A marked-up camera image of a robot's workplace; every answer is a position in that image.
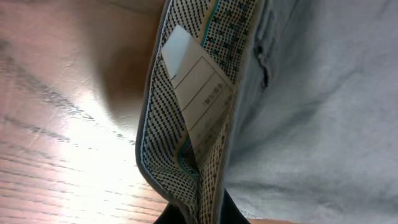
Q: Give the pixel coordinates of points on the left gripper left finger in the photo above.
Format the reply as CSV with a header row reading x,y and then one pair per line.
x,y
171,215

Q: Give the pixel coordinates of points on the grey shorts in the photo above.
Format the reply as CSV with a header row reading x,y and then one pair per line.
x,y
289,106

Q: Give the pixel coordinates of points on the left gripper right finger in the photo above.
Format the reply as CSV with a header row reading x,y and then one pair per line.
x,y
230,213

